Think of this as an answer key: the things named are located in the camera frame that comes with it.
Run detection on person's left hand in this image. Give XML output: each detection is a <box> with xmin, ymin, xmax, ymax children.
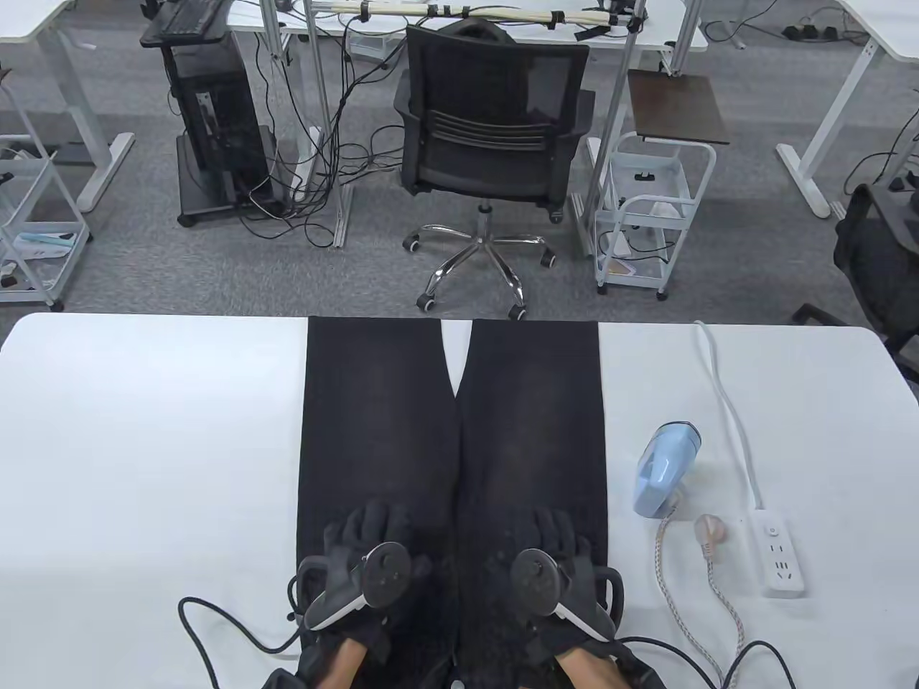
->
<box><xmin>298</xmin><ymin>499</ymin><xmax>435</xmax><ymax>667</ymax></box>

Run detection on person's right hand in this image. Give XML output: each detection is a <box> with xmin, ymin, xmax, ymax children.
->
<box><xmin>501</xmin><ymin>508</ymin><xmax>625</xmax><ymax>660</ymax></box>

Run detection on white and black controller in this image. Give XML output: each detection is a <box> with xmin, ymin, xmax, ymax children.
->
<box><xmin>305</xmin><ymin>543</ymin><xmax>412</xmax><ymax>632</ymax></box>
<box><xmin>510</xmin><ymin>549</ymin><xmax>618</xmax><ymax>643</ymax></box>

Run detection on black trousers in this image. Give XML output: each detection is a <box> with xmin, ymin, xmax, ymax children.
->
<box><xmin>296</xmin><ymin>317</ymin><xmax>611</xmax><ymax>689</ymax></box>

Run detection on light blue electric iron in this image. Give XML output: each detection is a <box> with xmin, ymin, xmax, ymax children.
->
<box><xmin>632</xmin><ymin>422</ymin><xmax>702</xmax><ymax>519</ymax></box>

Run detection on braided iron cord with plug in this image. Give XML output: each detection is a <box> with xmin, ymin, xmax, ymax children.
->
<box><xmin>653</xmin><ymin>492</ymin><xmax>747</xmax><ymax>689</ymax></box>

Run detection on person's right forearm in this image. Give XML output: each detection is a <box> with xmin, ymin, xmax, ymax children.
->
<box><xmin>556</xmin><ymin>646</ymin><xmax>633</xmax><ymax>689</ymax></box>

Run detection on person's left forearm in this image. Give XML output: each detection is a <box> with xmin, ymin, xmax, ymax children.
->
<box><xmin>316</xmin><ymin>637</ymin><xmax>392</xmax><ymax>689</ymax></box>

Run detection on white power strip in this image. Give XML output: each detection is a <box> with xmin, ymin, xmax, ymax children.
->
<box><xmin>750</xmin><ymin>508</ymin><xmax>805</xmax><ymax>598</ymax></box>

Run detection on white table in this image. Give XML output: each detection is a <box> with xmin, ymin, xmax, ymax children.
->
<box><xmin>0</xmin><ymin>312</ymin><xmax>919</xmax><ymax>689</ymax></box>

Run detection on black mesh office chair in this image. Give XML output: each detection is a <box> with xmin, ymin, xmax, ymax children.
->
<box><xmin>393</xmin><ymin>18</ymin><xmax>598</xmax><ymax>322</ymax></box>

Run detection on black padded chair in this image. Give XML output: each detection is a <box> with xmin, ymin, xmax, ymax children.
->
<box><xmin>793</xmin><ymin>183</ymin><xmax>919</xmax><ymax>385</ymax></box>

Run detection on black computer tower on stand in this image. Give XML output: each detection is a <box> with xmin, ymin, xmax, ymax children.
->
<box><xmin>140</xmin><ymin>0</ymin><xmax>299</xmax><ymax>228</ymax></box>

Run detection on dark brown board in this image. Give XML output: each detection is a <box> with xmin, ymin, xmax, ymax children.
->
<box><xmin>627</xmin><ymin>70</ymin><xmax>730</xmax><ymax>146</ymax></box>

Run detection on white desk with white legs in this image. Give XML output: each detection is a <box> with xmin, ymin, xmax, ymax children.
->
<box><xmin>775</xmin><ymin>0</ymin><xmax>919</xmax><ymax>220</ymax></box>
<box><xmin>0</xmin><ymin>0</ymin><xmax>136</xmax><ymax>214</ymax></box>

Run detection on black keyboard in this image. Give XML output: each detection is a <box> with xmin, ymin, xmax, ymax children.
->
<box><xmin>159</xmin><ymin>0</ymin><xmax>225</xmax><ymax>38</ymax></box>

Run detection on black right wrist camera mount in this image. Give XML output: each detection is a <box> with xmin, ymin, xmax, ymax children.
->
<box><xmin>614</xmin><ymin>655</ymin><xmax>665</xmax><ymax>689</ymax></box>

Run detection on black glove cable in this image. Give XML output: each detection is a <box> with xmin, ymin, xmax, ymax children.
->
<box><xmin>617</xmin><ymin>635</ymin><xmax>798</xmax><ymax>689</ymax></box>
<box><xmin>178</xmin><ymin>596</ymin><xmax>304</xmax><ymax>689</ymax></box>

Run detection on white power strip cord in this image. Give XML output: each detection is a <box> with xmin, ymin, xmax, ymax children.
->
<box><xmin>693</xmin><ymin>321</ymin><xmax>765</xmax><ymax>512</ymax></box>

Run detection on tangle of black floor cables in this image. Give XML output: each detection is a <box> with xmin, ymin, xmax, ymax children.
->
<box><xmin>237</xmin><ymin>14</ymin><xmax>410</xmax><ymax>248</ymax></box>

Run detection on white wire trolley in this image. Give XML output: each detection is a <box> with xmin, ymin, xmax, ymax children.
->
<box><xmin>593</xmin><ymin>131</ymin><xmax>717</xmax><ymax>301</ymax></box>
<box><xmin>0</xmin><ymin>68</ymin><xmax>93</xmax><ymax>311</ymax></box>

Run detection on white desk with aluminium frame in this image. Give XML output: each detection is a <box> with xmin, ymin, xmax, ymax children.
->
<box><xmin>226</xmin><ymin>0</ymin><xmax>708</xmax><ymax>258</ymax></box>

